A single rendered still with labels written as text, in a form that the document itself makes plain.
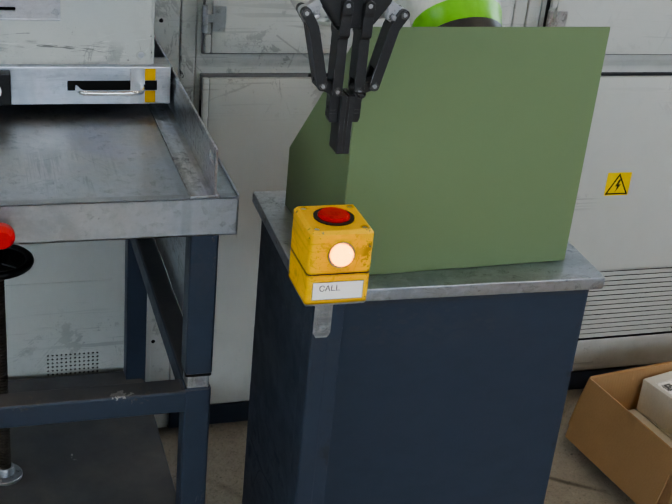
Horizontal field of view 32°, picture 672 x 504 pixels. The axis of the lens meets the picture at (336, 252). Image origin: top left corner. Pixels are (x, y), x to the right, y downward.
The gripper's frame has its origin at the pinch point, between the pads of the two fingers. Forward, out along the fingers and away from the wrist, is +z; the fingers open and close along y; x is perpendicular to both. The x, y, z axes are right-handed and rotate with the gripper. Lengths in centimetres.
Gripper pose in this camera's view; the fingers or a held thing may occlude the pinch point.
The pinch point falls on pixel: (341, 121)
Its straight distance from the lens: 134.1
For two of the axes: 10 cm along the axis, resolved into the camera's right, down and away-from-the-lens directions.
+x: 2.9, 4.4, -8.5
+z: -1.0, 9.0, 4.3
